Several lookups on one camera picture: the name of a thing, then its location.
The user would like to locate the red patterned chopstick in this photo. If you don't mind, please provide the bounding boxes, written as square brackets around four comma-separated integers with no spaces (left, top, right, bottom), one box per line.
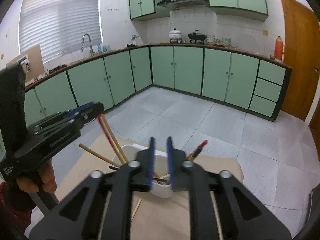
[187,140,208,161]

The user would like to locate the black chopstick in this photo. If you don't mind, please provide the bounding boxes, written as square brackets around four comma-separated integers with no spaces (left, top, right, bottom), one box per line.
[108,165,119,171]

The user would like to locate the green lower kitchen cabinets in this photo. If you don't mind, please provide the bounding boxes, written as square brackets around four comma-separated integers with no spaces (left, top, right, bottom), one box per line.
[24,44,291,124]

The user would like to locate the left hand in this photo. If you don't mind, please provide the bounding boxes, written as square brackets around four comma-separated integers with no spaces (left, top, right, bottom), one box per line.
[16,159,57,194]

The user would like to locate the red tipped wooden chopstick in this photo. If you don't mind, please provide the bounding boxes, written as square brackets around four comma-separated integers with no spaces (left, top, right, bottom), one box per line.
[97,115,125,164]

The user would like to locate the white plastic utensil holder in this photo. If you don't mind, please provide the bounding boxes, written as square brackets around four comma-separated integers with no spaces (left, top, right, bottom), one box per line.
[111,143,174,199]

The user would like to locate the plain wooden chopstick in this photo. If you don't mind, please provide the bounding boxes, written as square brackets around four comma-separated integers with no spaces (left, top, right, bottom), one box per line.
[79,144,121,168]

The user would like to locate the chrome sink faucet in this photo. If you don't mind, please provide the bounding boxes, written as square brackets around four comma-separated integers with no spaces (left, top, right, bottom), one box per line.
[80,32,94,57]

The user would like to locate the cardboard box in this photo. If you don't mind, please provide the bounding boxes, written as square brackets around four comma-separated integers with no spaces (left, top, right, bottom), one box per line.
[6,45,45,86]

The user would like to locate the small kettle on counter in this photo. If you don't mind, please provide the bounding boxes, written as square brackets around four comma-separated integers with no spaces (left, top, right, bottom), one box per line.
[127,35,139,47]

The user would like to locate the white window blinds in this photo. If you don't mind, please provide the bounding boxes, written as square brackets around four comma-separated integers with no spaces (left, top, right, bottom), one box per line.
[18,0,102,63]

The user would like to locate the white cooking pot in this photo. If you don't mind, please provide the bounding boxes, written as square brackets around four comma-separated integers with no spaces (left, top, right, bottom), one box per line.
[168,28,183,43]

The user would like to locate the black wok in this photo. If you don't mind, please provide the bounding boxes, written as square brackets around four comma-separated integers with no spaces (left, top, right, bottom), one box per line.
[188,30,207,44]

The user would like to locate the glass jars on counter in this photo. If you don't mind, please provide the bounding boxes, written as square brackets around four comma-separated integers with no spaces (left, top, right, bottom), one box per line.
[206,35,238,49]

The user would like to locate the black range hood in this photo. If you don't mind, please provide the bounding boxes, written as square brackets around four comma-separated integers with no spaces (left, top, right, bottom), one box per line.
[157,0,209,10]

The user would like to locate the orange thermos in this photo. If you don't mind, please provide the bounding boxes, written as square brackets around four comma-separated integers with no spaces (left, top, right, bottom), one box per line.
[274,36,285,61]

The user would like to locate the brown wooden door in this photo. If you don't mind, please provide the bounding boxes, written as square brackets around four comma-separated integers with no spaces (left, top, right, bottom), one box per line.
[281,0,319,121]

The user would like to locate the red handled chopstick on mat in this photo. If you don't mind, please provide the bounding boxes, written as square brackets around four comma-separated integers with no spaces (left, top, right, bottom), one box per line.
[131,199,142,222]

